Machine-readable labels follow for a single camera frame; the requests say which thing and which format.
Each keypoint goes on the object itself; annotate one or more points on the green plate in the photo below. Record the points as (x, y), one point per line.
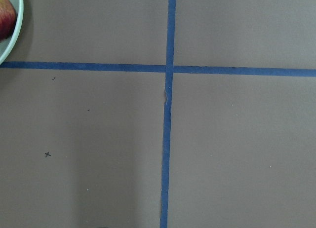
(7, 45)

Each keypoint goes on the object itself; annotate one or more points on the red yellow pomegranate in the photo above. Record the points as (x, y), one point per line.
(8, 18)

